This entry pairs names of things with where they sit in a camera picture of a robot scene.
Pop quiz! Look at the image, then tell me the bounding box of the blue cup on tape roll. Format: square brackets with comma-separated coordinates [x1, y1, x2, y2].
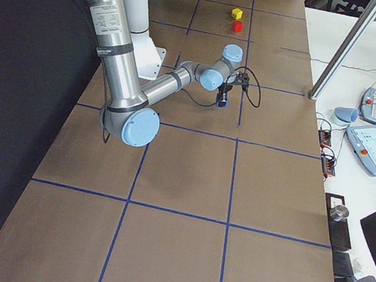
[331, 107, 359, 126]

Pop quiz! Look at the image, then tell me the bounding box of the aluminium frame post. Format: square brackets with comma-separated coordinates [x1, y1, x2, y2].
[308, 0, 376, 100]

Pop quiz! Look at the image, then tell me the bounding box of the orange black connector box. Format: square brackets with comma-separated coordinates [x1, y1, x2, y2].
[321, 154, 336, 178]
[318, 129, 331, 147]

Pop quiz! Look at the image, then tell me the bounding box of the metal cylinder weight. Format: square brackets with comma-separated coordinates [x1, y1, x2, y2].
[329, 204, 349, 222]

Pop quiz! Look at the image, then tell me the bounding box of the blue wooden block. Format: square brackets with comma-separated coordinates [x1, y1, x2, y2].
[216, 98, 228, 108]

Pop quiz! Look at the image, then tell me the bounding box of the red wooden block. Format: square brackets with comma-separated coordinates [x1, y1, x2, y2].
[232, 20, 243, 33]

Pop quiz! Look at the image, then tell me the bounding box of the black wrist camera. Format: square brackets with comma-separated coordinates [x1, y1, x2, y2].
[233, 72, 250, 92]

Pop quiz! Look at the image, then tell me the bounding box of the near teach pendant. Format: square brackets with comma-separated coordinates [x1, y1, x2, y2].
[346, 125, 376, 177]

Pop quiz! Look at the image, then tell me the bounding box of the white pillar with base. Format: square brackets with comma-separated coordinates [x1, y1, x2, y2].
[124, 0, 167, 81]

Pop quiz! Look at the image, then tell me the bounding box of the near orange black connector box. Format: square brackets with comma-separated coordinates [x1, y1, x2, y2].
[321, 154, 336, 178]

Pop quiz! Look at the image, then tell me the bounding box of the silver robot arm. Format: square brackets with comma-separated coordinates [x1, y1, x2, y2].
[86, 0, 243, 147]

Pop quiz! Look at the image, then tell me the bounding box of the black camera cable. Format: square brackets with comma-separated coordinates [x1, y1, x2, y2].
[181, 57, 266, 117]

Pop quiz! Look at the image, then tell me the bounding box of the yellow wooden block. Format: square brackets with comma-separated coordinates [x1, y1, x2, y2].
[231, 8, 243, 20]

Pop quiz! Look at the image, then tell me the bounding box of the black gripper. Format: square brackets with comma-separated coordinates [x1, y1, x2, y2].
[216, 83, 233, 105]

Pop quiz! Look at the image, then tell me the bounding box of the black box under cylinder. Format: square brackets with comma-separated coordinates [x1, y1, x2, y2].
[325, 192, 351, 252]

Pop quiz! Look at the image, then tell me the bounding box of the far orange black connector box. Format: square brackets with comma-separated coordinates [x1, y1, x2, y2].
[318, 129, 331, 147]

